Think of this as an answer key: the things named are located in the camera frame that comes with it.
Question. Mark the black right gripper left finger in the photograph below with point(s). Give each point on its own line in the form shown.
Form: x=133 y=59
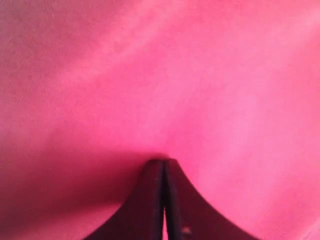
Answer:
x=141 y=216

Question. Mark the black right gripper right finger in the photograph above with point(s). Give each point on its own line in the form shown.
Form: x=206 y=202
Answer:
x=188 y=215

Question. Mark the red table cloth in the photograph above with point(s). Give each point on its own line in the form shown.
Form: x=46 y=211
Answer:
x=92 y=89

